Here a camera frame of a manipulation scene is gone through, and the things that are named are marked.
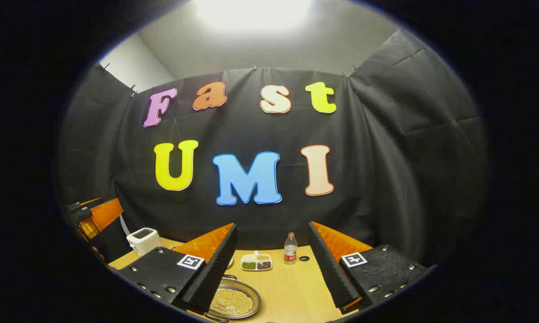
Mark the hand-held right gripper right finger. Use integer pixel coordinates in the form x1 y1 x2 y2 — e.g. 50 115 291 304
308 221 428 314

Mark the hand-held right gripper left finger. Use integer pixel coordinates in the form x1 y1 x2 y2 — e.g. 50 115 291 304
117 223 238 313

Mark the stainless steel pot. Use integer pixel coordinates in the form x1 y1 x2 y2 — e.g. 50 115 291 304
205 275 262 323

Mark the pile of yellow soybeans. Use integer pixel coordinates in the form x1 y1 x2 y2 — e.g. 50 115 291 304
210 288 255 314

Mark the white divided dish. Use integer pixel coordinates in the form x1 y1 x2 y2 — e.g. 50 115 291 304
240 250 273 271

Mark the white toaster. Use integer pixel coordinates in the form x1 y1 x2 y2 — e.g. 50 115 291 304
126 227 163 257

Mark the clear plastic water bottle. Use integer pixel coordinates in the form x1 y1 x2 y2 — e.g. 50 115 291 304
284 232 298 266

